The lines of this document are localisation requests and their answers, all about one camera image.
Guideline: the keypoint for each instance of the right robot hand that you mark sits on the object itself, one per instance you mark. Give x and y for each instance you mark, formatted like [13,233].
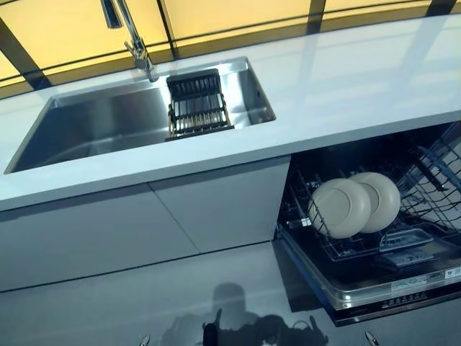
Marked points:
[372,339]

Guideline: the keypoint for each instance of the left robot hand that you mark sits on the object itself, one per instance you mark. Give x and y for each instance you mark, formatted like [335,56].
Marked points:
[144,339]

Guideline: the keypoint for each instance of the cream round plate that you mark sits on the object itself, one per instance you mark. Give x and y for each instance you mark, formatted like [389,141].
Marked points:
[387,202]
[338,209]

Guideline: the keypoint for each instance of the black built-in dishwasher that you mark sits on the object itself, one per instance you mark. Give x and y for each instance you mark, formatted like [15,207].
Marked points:
[360,281]

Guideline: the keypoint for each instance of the white cabinet door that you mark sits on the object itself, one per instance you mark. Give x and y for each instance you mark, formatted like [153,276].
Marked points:
[223,205]
[90,238]

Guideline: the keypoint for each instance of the stainless steel sink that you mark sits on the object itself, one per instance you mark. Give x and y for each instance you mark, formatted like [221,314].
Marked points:
[108,122]

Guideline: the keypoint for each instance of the black sink dish rack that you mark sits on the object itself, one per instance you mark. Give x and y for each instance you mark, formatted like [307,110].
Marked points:
[198,108]

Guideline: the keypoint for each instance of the chrome kitchen faucet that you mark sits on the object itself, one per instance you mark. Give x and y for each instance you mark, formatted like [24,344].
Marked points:
[133,39]

